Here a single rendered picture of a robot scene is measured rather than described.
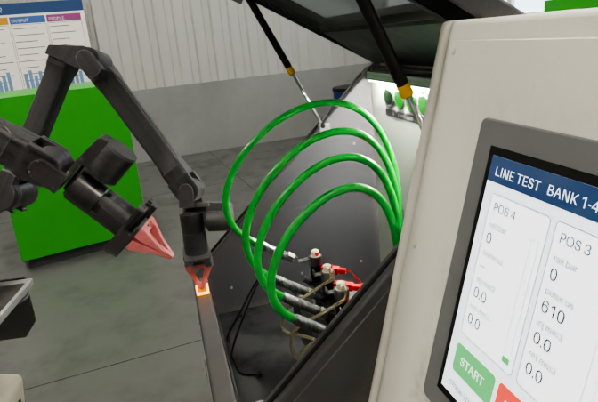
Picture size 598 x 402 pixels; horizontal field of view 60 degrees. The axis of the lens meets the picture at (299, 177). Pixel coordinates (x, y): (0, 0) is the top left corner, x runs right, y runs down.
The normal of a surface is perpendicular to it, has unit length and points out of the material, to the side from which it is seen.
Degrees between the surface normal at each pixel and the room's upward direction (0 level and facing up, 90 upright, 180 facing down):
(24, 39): 90
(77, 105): 90
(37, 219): 90
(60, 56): 78
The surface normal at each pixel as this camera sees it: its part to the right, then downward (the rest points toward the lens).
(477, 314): -0.95, -0.08
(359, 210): 0.26, 0.24
